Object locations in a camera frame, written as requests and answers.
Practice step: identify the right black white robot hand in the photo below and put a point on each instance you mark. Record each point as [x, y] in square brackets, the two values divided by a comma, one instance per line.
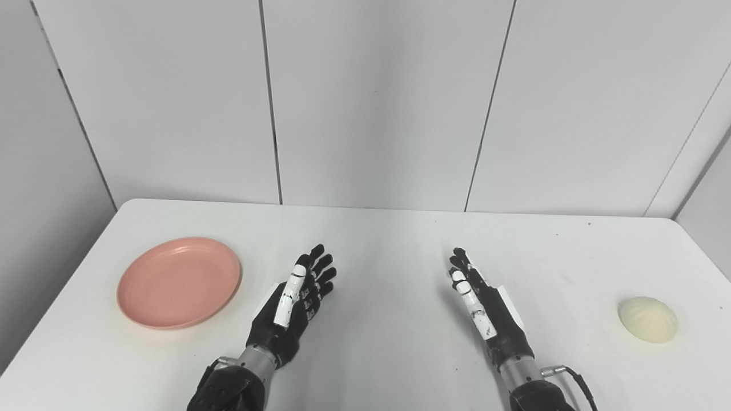
[491, 314]

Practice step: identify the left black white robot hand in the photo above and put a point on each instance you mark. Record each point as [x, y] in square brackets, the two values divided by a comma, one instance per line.
[297, 311]

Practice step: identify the pink round plate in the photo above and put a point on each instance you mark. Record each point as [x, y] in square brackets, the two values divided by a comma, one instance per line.
[179, 282]

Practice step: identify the cream steamed bun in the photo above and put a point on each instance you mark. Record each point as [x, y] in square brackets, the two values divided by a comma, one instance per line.
[648, 319]

